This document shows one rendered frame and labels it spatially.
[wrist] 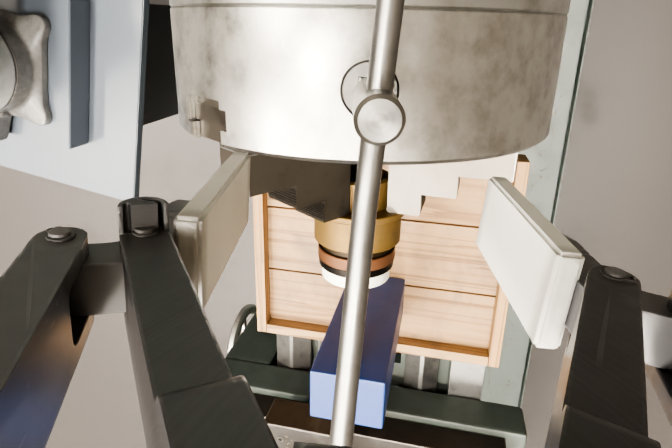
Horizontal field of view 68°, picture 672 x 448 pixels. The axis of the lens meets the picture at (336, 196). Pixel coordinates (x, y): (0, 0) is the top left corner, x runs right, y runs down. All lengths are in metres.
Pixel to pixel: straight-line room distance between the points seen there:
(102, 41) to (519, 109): 0.76
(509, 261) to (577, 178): 1.46
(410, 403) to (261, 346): 0.28
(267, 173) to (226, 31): 0.11
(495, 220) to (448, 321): 0.57
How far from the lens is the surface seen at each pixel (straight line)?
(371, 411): 0.56
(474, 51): 0.31
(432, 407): 0.83
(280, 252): 0.75
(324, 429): 0.73
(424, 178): 0.44
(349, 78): 0.29
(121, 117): 0.97
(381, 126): 0.21
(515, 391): 1.27
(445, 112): 0.31
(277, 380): 0.86
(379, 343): 0.59
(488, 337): 0.77
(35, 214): 2.29
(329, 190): 0.42
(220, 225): 0.16
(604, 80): 1.59
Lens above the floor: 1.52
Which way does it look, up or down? 67 degrees down
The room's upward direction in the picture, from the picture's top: 146 degrees counter-clockwise
